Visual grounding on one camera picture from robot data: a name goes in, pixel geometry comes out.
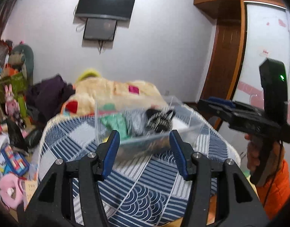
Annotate person's right hand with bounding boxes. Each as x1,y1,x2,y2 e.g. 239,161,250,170
244,134,262,172

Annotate orange bed sheet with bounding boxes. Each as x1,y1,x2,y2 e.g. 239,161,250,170
206,189,219,225

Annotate brown wooden door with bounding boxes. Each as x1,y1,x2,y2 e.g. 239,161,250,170
200,22,245,104

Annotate brown striped curtain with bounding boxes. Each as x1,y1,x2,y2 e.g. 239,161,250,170
0,0,29,43

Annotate yellow pillow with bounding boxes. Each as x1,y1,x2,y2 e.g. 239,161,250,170
77,68,101,82

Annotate silver glittery cloth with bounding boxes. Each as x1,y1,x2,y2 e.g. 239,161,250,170
126,111,148,135

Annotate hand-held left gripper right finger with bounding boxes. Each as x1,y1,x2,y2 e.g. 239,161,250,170
169,130,270,227

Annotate wall-mounted black television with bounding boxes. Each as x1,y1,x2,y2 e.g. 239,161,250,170
74,0,136,22

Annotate pink rabbit toy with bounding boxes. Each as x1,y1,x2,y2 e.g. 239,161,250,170
4,85,20,116

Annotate clear plastic storage box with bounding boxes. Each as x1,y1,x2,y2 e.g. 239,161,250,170
94,96,206,161

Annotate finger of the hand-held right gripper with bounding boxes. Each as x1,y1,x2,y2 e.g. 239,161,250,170
197,99,231,122
208,96,238,109

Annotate pile of papers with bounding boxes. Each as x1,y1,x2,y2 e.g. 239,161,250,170
0,123,39,208

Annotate green knitted gloves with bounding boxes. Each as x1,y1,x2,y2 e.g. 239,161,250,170
100,115,129,138

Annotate white wardrobe sliding door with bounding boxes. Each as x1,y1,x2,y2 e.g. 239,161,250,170
231,2,290,133

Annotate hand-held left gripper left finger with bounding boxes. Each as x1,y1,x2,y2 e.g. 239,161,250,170
24,130,120,227

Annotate black bag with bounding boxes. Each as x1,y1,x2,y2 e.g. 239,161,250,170
6,118,42,153

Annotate blue patterned bedspread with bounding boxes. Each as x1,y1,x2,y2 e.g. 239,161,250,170
37,105,241,227

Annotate small wall-mounted monitor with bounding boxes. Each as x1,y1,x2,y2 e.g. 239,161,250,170
83,18,118,42

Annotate beige fleece blanket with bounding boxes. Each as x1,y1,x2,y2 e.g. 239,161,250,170
61,79,169,119

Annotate green bottle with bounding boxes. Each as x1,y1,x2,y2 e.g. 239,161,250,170
18,95,27,117

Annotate pink plush item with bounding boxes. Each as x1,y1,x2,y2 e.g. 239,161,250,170
0,174,24,208

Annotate black white patterned garment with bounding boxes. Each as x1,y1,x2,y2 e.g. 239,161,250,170
145,108,176,133

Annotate dark purple clothes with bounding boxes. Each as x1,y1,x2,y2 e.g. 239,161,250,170
24,74,75,123

